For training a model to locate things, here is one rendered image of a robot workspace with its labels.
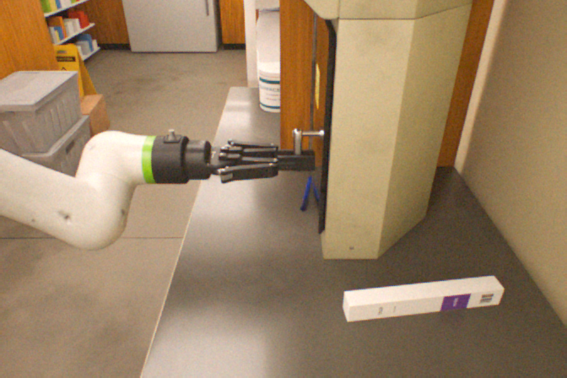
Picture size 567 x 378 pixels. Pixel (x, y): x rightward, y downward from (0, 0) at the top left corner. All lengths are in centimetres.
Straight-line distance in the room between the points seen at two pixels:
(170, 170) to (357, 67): 37
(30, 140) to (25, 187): 215
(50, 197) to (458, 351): 68
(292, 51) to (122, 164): 49
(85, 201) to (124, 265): 164
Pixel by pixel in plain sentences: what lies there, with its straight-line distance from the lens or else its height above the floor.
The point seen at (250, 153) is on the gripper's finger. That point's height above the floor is 115.
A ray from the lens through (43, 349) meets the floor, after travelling 213.
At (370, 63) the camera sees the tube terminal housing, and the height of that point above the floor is 134.
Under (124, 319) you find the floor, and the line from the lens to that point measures 209.
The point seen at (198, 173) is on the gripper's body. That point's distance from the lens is 77.
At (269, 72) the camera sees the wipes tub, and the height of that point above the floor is 109.
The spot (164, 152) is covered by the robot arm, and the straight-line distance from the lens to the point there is 77.
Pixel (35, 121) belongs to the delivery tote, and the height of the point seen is 54.
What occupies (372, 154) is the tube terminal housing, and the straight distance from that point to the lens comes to 73.
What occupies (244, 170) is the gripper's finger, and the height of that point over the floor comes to 115.
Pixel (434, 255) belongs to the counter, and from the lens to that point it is 93.
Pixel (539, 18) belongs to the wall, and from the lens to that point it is 102.
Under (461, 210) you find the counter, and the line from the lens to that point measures 108.
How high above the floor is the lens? 154
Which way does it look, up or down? 31 degrees down
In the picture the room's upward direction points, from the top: straight up
